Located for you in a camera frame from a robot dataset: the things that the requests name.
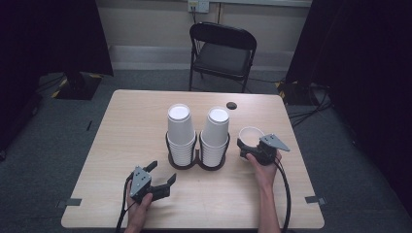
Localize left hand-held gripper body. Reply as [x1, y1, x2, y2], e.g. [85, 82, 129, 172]
[129, 165, 172, 205]

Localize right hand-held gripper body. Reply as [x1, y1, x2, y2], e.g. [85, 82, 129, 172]
[238, 133, 292, 167]

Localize single white paper cup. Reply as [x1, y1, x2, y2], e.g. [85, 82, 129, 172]
[238, 125, 266, 153]

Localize stack of white paper cups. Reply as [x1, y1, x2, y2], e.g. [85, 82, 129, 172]
[166, 103, 197, 167]
[199, 106, 231, 168]

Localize black double cup holder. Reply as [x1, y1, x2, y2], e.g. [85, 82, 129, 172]
[164, 130, 231, 172]

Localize person's right hand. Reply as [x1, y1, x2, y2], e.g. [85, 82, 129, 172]
[245, 150, 284, 191]

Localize person's left hand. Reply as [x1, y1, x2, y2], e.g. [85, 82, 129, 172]
[123, 191, 154, 229]

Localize black stand base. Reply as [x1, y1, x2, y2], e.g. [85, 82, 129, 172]
[51, 71, 105, 101]
[275, 80, 313, 107]

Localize grey tape strip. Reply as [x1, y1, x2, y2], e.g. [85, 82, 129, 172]
[304, 195, 326, 207]
[55, 197, 83, 210]

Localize black folding chair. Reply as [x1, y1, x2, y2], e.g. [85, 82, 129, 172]
[189, 21, 258, 94]

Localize black curtain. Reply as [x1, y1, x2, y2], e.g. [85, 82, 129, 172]
[0, 0, 115, 153]
[285, 0, 412, 208]

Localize left hand-held gripper cable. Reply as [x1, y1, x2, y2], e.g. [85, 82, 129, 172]
[115, 174, 134, 233]

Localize hand-held gripper cable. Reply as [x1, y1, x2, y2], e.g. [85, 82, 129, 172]
[115, 174, 134, 233]
[272, 157, 292, 233]

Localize right hand-held gripper cable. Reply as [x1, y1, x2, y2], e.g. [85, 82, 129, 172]
[272, 157, 292, 233]

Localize black floor cables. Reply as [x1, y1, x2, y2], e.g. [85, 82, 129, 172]
[287, 83, 334, 129]

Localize white wall socket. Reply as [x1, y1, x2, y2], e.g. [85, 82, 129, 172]
[187, 0, 211, 15]

